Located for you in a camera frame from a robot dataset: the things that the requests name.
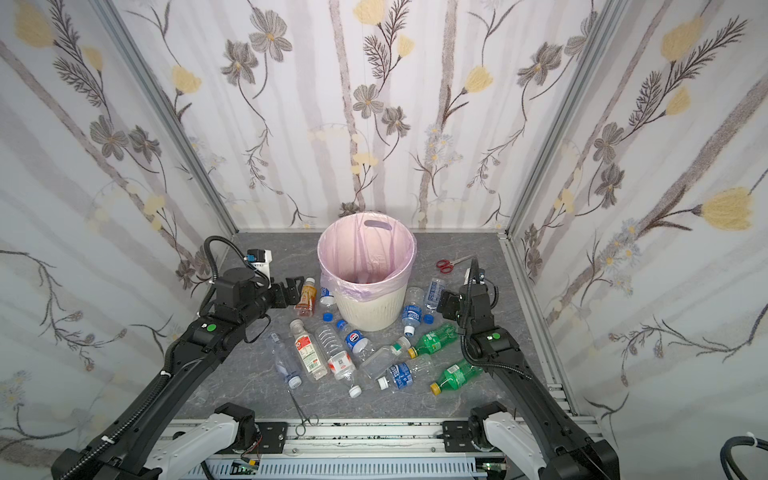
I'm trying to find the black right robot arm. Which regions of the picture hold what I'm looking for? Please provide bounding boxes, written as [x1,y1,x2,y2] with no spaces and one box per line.
[438,257,620,479]

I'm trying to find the small clear bottle left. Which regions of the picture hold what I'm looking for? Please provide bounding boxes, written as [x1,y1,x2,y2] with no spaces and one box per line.
[269,333,302,390]

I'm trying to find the clear bottle green cap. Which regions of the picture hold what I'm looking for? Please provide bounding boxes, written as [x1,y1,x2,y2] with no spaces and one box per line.
[361,336,411,380]

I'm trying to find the pink bin liner bag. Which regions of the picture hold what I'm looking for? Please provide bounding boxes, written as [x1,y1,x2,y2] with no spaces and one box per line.
[317,212,417,302]

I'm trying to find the blue label bottle by bin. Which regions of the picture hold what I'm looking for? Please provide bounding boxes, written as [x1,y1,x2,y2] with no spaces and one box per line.
[319,287,336,308]

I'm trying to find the orange tea bottle white cap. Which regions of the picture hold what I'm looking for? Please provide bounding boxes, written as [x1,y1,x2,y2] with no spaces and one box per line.
[294,277,317,317]

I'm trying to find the cream plastic waste bin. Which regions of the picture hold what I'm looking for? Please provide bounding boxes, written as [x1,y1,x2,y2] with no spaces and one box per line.
[317,211,418,332]

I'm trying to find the clear ribbed water bottle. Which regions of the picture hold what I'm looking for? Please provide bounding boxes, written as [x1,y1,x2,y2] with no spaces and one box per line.
[317,324,362,398]

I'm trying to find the red white label bottle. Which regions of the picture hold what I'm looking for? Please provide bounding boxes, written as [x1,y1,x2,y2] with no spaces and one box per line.
[290,318,328,380]

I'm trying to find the metal forceps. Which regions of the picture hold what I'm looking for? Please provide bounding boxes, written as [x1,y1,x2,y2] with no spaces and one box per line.
[288,389,320,438]

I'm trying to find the green soda bottle upper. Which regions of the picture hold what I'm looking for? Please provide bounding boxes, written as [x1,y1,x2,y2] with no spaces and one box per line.
[408,324,458,359]

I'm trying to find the clear bottle blue label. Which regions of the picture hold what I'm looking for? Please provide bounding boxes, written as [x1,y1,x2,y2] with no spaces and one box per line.
[424,278,446,311]

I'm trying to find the red handled scissors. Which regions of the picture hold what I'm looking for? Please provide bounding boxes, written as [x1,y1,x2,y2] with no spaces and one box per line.
[435,255,473,274]

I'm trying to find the blue label bottle white cap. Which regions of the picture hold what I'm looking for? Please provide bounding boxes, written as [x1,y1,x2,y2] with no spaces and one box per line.
[377,355,435,391]

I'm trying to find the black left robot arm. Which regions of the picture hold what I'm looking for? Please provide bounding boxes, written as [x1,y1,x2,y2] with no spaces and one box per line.
[51,235,307,479]

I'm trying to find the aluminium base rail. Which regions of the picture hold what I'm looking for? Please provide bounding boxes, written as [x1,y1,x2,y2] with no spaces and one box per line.
[119,418,619,480]

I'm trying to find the Pocari Sweat bottle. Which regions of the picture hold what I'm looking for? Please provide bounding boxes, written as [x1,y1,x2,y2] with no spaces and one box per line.
[401,286,425,338]

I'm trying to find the green soda bottle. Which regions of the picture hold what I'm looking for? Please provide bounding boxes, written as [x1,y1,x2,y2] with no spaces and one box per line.
[430,359,483,396]
[408,324,458,359]

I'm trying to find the Pepsi label bottle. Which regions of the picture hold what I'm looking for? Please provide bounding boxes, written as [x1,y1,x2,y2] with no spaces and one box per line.
[336,319,375,362]

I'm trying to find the green soda bottle lower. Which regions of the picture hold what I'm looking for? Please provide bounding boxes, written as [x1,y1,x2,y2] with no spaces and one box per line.
[430,359,483,396]

